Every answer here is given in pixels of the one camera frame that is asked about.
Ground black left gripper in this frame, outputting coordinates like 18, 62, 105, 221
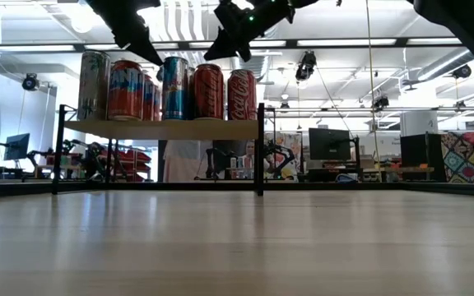
84, 0, 165, 67

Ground dark computer monitor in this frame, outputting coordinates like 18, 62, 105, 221
309, 127, 352, 161

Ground white cloth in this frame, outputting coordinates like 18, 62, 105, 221
162, 139, 214, 183

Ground white box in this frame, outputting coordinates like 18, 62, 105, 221
400, 110, 439, 136

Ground white Celsius can black lid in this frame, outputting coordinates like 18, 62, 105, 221
77, 49, 112, 122

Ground wooden shelf black metal legs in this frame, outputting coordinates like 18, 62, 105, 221
51, 102, 266, 197

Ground ribbed round ceiling duct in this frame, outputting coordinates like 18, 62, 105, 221
236, 24, 283, 84

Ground black cabinet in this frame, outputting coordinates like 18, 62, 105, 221
400, 133, 448, 183

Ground red storage bins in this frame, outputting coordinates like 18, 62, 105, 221
115, 148, 152, 183

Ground black tripod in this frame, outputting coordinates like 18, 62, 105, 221
195, 146, 240, 182

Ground small tilted monitor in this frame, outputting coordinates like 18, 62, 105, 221
4, 132, 31, 162

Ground red soda can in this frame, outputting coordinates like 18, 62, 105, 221
105, 59, 145, 122
227, 68, 258, 121
193, 63, 225, 121

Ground colourful crochet blanket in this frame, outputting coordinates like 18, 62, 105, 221
440, 130, 474, 185

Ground person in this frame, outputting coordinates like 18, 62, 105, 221
240, 141, 258, 170

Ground silver ceiling duct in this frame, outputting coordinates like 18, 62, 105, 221
416, 45, 474, 82

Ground floral patterned cloth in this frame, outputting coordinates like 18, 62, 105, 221
263, 132, 303, 180

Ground wooden work table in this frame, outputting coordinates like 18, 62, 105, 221
362, 165, 435, 183

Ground hanging yellow cable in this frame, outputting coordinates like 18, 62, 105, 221
364, 0, 383, 182

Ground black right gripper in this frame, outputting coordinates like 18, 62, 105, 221
202, 0, 320, 63

